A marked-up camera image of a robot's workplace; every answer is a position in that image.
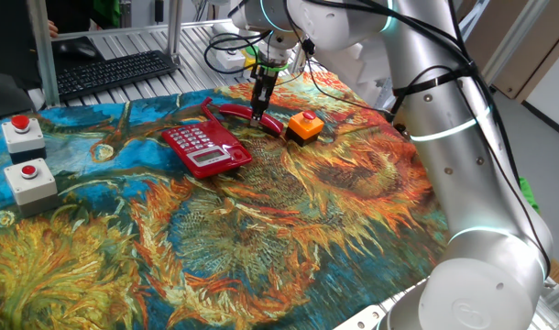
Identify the red telephone base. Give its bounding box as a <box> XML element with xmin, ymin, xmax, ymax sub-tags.
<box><xmin>160</xmin><ymin>119</ymin><xmax>253</xmax><ymax>180</ymax></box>

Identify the grey box large red button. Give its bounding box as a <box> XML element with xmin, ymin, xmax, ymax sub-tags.
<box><xmin>1</xmin><ymin>114</ymin><xmax>48</xmax><ymax>165</ymax></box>

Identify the thick aluminium frame post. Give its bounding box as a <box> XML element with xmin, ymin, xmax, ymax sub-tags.
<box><xmin>26</xmin><ymin>0</ymin><xmax>61</xmax><ymax>109</ymax></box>

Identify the yellow grey switch box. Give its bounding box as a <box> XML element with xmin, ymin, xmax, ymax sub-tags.
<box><xmin>240</xmin><ymin>45</ymin><xmax>262</xmax><ymax>79</ymax></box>

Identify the white box green button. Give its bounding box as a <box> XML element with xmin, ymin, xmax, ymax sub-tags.
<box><xmin>214</xmin><ymin>45</ymin><xmax>247</xmax><ymax>74</ymax></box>

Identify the sunflower painting tablecloth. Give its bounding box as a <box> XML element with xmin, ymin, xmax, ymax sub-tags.
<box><xmin>0</xmin><ymin>71</ymin><xmax>450</xmax><ymax>330</ymax></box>

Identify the grey box small red button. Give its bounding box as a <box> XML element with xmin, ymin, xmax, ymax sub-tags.
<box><xmin>3</xmin><ymin>158</ymin><xmax>60</xmax><ymax>218</ymax></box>

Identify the black looped gripper cable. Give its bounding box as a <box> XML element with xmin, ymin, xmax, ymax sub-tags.
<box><xmin>203</xmin><ymin>29</ymin><xmax>308</xmax><ymax>88</ymax></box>

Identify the green cloth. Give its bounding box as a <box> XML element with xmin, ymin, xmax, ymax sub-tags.
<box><xmin>519</xmin><ymin>176</ymin><xmax>541</xmax><ymax>215</ymax></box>

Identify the brown wooden board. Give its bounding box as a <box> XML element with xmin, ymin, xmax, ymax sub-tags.
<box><xmin>457</xmin><ymin>0</ymin><xmax>559</xmax><ymax>102</ymax></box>

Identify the person's dark clothed torso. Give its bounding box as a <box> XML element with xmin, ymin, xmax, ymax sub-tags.
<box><xmin>45</xmin><ymin>0</ymin><xmax>121</xmax><ymax>33</ymax></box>

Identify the black monitor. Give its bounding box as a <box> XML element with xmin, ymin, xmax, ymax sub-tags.
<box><xmin>0</xmin><ymin>0</ymin><xmax>45</xmax><ymax>123</ymax></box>

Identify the orange box red mushroom button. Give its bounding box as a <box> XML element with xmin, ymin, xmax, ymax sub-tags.
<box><xmin>285</xmin><ymin>110</ymin><xmax>325</xmax><ymax>148</ymax></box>

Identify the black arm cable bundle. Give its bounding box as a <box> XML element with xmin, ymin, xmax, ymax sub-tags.
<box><xmin>283</xmin><ymin>0</ymin><xmax>554</xmax><ymax>276</ymax></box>

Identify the thin aluminium frame post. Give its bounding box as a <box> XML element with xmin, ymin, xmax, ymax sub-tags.
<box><xmin>166</xmin><ymin>0</ymin><xmax>184</xmax><ymax>55</ymax></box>

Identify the black computer mouse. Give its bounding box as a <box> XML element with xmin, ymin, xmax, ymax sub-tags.
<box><xmin>59</xmin><ymin>40</ymin><xmax>99</xmax><ymax>59</ymax></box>

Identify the red telephone handset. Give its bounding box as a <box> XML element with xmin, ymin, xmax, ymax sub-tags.
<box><xmin>218</xmin><ymin>103</ymin><xmax>285</xmax><ymax>138</ymax></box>

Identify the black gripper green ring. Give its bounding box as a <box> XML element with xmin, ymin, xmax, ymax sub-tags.
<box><xmin>249</xmin><ymin>62</ymin><xmax>290</xmax><ymax>128</ymax></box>

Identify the black computer keyboard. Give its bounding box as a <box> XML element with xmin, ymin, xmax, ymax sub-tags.
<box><xmin>54</xmin><ymin>49</ymin><xmax>180</xmax><ymax>102</ymax></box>

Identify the slanted aluminium frame bar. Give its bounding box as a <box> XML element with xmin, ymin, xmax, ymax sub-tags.
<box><xmin>480</xmin><ymin>0</ymin><xmax>558</xmax><ymax>86</ymax></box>

